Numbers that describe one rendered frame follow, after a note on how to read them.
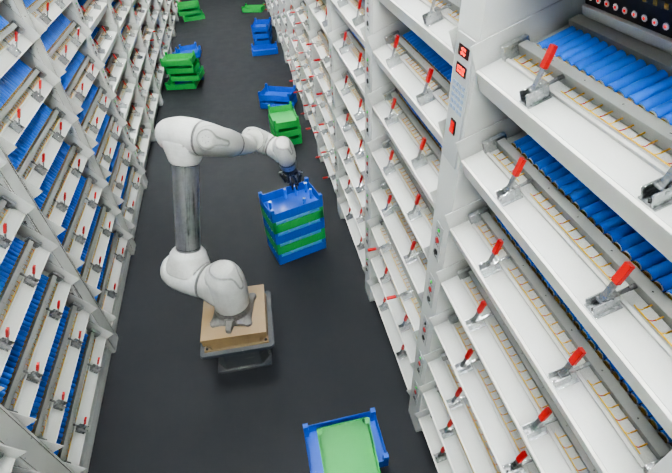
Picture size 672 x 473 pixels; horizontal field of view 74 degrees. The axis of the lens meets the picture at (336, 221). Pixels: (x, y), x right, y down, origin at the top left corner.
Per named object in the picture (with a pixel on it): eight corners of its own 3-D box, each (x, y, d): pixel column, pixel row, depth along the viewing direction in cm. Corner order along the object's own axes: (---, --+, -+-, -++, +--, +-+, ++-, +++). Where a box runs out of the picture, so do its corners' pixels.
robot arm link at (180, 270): (196, 306, 187) (154, 292, 193) (218, 288, 201) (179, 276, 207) (190, 123, 157) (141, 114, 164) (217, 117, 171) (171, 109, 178)
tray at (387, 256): (420, 344, 157) (413, 331, 151) (373, 234, 203) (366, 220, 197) (473, 321, 155) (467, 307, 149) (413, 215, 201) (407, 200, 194)
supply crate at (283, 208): (272, 223, 236) (270, 212, 231) (259, 203, 250) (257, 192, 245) (323, 206, 246) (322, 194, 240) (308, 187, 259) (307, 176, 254)
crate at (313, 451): (312, 485, 168) (310, 477, 163) (304, 432, 183) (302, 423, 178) (388, 465, 172) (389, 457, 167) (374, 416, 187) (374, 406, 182)
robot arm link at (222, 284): (237, 321, 186) (228, 286, 172) (201, 309, 191) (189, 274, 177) (257, 293, 197) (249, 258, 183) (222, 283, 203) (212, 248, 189)
